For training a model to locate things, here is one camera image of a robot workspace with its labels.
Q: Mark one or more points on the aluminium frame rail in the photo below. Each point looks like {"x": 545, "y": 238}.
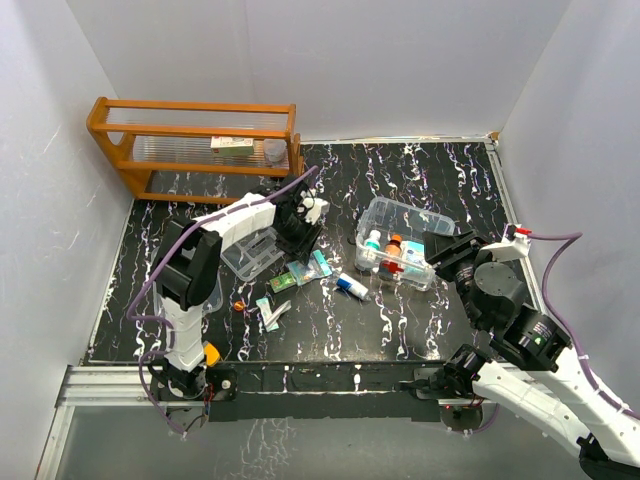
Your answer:
{"x": 290, "y": 421}

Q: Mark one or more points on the small orange cap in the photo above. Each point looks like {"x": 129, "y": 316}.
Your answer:
{"x": 239, "y": 305}

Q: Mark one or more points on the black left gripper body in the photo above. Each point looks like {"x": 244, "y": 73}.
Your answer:
{"x": 296, "y": 226}

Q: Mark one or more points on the orange wooden shelf rack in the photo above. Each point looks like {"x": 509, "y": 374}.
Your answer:
{"x": 143, "y": 138}

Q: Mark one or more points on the green white medicine box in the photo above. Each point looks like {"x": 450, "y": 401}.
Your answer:
{"x": 231, "y": 146}

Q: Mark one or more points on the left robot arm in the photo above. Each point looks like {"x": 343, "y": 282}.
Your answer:
{"x": 189, "y": 258}

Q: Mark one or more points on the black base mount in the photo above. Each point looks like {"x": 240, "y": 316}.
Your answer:
{"x": 207, "y": 384}
{"x": 428, "y": 383}

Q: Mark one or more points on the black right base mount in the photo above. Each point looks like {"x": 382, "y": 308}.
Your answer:
{"x": 428, "y": 383}

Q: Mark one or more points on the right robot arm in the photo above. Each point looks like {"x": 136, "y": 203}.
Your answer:
{"x": 575, "y": 408}

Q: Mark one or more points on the clear box lid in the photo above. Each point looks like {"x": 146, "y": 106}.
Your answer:
{"x": 213, "y": 303}

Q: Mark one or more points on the teal white sachet strips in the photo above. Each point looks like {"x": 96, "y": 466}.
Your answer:
{"x": 269, "y": 316}

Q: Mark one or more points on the clear first aid box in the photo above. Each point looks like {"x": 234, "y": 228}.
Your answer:
{"x": 392, "y": 217}

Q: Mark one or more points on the white blue tube bottle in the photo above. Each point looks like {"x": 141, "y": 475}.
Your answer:
{"x": 349, "y": 285}

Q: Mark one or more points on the small clear round jar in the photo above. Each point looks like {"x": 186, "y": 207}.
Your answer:
{"x": 275, "y": 152}

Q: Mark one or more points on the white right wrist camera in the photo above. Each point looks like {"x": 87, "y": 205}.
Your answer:
{"x": 514, "y": 245}

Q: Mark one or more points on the teal bandage packet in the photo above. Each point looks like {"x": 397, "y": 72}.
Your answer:
{"x": 412, "y": 257}

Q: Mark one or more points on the small green box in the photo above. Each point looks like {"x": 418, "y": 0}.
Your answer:
{"x": 282, "y": 282}

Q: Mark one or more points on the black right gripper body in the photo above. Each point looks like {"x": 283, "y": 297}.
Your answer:
{"x": 459, "y": 270}

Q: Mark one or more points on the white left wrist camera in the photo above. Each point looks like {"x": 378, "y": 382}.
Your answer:
{"x": 311, "y": 208}

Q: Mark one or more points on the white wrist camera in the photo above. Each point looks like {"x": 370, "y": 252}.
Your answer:
{"x": 514, "y": 245}
{"x": 311, "y": 208}

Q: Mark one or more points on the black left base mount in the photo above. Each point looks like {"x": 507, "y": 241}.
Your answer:
{"x": 207, "y": 384}

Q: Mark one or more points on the brown medicine bottle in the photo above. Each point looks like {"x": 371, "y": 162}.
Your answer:
{"x": 393, "y": 253}

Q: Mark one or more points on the clear divider tray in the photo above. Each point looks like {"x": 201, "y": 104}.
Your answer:
{"x": 250, "y": 256}

